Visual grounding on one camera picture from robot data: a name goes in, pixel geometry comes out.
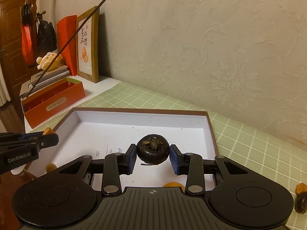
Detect wooden coat rack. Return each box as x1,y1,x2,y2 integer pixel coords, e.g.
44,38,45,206
21,0,46,67

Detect dark round mangosteen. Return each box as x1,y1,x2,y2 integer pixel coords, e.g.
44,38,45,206
137,134,170,165

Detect red hanging bag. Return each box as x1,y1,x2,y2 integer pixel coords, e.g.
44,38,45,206
21,24,35,66

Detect dark water chestnut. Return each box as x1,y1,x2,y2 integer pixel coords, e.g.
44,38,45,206
295,192,307,214

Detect black cable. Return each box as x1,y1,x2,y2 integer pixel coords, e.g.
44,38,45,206
26,0,126,98

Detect black hanging bag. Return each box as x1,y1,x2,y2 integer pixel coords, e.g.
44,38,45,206
37,20,57,57

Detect white shallow box brown rim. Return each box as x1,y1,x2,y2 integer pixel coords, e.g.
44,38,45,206
27,108,218,177

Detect tan round longan fruit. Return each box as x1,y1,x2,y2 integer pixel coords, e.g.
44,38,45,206
46,163,57,173

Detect orange kumquat in box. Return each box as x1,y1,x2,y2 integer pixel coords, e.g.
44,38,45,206
162,182,185,192

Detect small orange kumquat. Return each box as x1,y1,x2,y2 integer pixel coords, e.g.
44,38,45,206
295,183,307,196

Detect yellow plush bear toy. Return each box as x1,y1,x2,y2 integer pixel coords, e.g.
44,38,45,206
36,52,62,71

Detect wooden framed calligraphy picture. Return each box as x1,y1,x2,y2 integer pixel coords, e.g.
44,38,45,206
76,6,99,83

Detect red paper envelope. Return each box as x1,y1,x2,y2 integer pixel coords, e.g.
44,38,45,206
56,15,79,77

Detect orange carrot piece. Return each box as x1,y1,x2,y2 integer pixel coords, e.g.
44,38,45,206
43,127,54,135

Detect green checked tablecloth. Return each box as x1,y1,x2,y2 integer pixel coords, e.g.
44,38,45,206
31,81,307,230

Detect brown wooden door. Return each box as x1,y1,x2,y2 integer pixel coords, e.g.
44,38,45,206
1,0,31,99

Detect red cloth book box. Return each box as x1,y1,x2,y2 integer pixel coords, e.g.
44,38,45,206
21,77,85,129

